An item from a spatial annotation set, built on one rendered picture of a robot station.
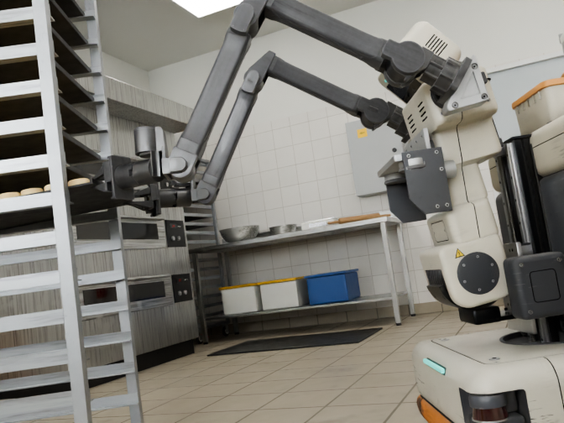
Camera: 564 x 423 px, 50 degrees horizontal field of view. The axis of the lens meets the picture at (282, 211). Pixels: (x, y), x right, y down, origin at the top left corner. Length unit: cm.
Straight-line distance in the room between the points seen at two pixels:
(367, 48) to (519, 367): 78
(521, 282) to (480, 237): 15
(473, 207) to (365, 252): 424
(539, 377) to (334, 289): 390
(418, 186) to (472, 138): 21
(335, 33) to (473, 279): 68
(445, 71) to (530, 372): 68
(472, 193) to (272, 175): 462
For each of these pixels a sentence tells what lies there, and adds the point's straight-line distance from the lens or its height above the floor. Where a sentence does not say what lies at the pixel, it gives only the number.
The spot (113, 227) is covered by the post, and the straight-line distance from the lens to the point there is 186.
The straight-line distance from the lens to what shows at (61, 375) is 192.
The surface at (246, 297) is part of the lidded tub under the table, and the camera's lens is 551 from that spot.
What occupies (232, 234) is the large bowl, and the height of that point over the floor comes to 96.
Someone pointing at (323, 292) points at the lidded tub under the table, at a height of 33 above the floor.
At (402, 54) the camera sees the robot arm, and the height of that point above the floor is 99.
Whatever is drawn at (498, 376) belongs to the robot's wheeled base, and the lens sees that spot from 138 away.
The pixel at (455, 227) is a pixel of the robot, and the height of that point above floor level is 59.
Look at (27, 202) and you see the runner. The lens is 149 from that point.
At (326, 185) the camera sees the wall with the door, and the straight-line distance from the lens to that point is 590.
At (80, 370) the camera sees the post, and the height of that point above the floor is 39.
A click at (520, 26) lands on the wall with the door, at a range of 586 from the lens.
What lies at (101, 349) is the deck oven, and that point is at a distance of 411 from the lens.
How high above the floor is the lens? 54
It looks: 6 degrees up
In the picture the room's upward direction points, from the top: 8 degrees counter-clockwise
